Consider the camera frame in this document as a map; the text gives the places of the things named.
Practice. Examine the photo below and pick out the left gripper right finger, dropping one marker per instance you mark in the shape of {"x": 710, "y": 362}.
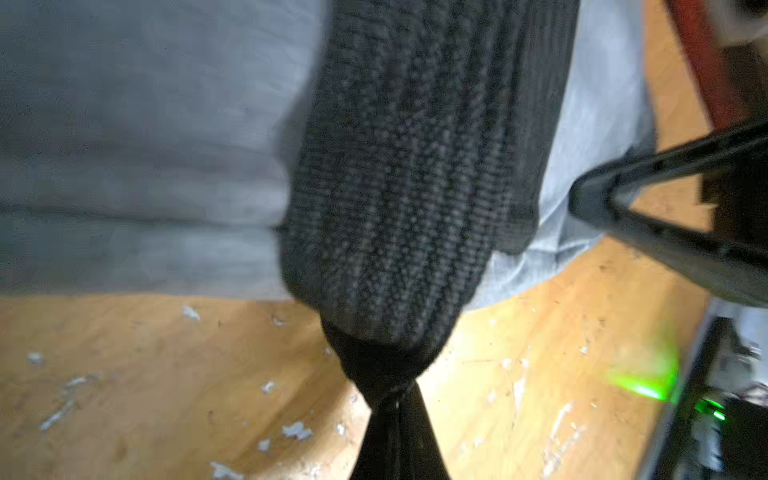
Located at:
{"x": 418, "y": 453}

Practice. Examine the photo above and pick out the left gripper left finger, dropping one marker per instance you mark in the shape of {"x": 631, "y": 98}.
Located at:
{"x": 378, "y": 458}

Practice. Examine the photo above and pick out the grey bag with straps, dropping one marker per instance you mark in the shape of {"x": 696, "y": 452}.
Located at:
{"x": 389, "y": 164}

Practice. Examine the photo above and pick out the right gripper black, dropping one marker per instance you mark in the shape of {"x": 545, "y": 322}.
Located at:
{"x": 714, "y": 424}

